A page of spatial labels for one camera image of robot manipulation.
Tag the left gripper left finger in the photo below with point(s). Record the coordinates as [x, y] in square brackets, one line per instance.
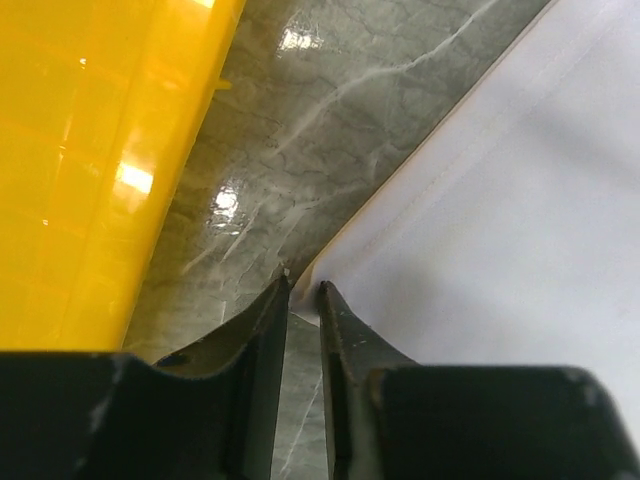
[206, 411]

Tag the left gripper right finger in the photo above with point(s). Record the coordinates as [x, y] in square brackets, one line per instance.
[389, 417]

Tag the white t shirt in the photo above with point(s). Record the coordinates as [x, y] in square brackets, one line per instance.
[511, 234]

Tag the yellow plastic tray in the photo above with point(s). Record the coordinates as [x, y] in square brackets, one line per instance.
[101, 102]

